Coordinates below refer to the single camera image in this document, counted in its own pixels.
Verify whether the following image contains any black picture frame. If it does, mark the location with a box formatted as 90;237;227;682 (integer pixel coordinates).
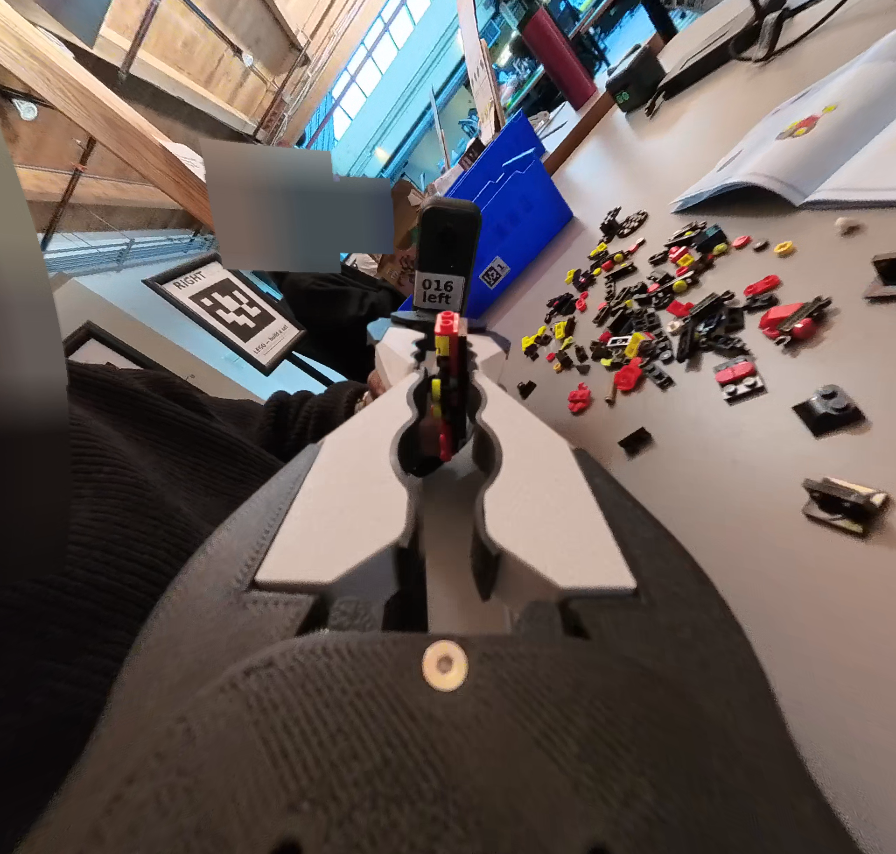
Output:
62;320;170;373

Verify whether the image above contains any black box with green marks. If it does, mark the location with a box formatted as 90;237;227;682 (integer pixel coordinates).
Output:
604;43;667;114

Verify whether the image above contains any grey closed laptop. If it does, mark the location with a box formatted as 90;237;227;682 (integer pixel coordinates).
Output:
657;0;793;100

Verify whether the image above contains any pile of loose lego pieces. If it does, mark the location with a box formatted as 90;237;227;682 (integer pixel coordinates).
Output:
517;206;835;417

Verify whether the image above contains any blue plastic storage bin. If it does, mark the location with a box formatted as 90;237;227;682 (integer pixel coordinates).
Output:
444;110;575;323

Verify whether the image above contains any black lego bracket brick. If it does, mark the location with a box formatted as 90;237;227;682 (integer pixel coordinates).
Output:
864;251;896;303

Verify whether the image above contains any black framed marker sign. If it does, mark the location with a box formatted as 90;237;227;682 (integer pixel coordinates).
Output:
142;254;307;378

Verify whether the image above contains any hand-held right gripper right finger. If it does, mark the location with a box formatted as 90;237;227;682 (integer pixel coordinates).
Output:
462;372;638;606

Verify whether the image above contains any lego instruction booklet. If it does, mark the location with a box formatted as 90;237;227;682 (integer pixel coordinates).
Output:
671;31;896;212

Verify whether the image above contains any brown cardboard box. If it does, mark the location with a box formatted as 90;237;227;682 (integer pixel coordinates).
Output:
391;180;423;254

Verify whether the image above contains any person's left forearm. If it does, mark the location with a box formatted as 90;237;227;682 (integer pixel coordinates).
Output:
255;378;373;464

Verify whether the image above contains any dark red cylindrical bottle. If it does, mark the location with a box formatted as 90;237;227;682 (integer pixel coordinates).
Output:
517;5;600;110

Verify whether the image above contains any black red yellow lego assembly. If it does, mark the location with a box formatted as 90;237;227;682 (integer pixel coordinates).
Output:
416;311;471;478

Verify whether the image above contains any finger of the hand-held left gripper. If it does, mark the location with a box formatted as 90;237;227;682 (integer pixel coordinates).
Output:
371;320;431;398
465;331;510;383

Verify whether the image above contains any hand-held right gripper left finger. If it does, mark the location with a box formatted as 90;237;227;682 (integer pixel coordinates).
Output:
253;371;431;596

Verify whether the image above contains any black lego slope brick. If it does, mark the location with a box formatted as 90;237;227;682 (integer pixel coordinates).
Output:
792;383;867;439

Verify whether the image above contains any black lego clip piece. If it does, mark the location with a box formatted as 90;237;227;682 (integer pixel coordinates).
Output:
800;474;891;537

